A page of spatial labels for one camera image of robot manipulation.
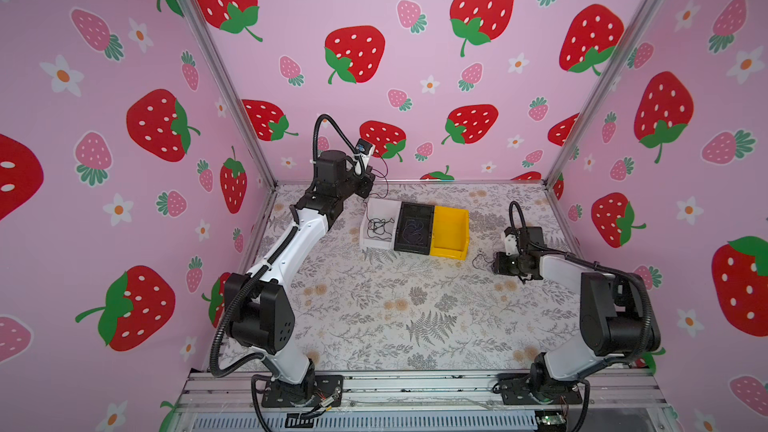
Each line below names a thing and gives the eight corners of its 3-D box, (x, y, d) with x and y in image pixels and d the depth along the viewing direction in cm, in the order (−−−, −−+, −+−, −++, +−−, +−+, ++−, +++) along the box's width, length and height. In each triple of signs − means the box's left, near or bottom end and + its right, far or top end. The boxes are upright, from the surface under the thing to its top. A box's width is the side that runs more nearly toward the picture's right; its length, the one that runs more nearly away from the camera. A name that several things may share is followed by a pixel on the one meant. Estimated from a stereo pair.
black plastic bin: (394, 253, 102) (394, 241, 96) (402, 209, 115) (402, 196, 109) (428, 258, 101) (430, 246, 95) (433, 213, 114) (435, 199, 108)
